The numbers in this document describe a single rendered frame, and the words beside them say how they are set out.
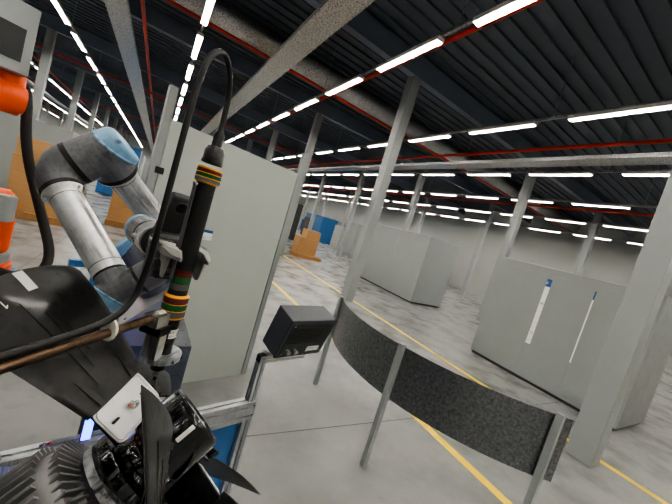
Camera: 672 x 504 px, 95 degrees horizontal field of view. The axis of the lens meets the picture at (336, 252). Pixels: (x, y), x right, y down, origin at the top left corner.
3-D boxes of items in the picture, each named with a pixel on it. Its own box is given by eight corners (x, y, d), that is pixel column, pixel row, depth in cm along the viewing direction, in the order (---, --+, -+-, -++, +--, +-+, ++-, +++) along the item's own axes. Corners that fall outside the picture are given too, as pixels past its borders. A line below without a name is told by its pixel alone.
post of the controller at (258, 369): (248, 402, 122) (261, 356, 121) (244, 398, 124) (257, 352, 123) (254, 401, 125) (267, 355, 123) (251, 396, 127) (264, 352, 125)
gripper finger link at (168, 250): (175, 286, 52) (168, 271, 60) (184, 253, 52) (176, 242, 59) (155, 284, 51) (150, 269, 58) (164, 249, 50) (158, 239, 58)
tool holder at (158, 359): (155, 376, 52) (169, 322, 52) (120, 361, 53) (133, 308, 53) (188, 356, 61) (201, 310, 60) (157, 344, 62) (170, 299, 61)
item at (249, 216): (92, 398, 214) (171, 84, 198) (91, 394, 217) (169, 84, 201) (245, 374, 302) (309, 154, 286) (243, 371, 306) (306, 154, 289)
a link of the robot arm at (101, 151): (151, 244, 129) (51, 134, 82) (185, 226, 134) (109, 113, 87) (162, 264, 124) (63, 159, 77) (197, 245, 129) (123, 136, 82)
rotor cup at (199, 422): (163, 529, 49) (234, 459, 55) (108, 490, 41) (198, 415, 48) (140, 462, 59) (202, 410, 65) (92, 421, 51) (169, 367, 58)
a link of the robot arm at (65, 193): (1, 151, 77) (89, 312, 68) (50, 134, 81) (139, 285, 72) (35, 177, 88) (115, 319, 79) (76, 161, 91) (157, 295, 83)
